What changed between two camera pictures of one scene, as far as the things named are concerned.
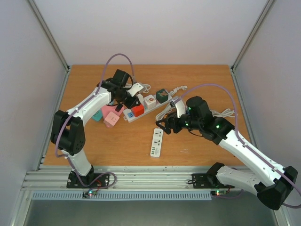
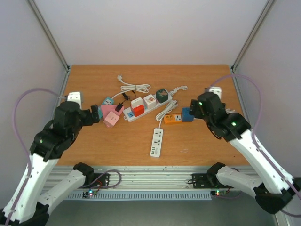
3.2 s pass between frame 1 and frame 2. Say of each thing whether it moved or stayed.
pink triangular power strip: stayed
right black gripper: moved
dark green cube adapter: stayed
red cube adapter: stayed
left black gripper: moved
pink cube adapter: stayed
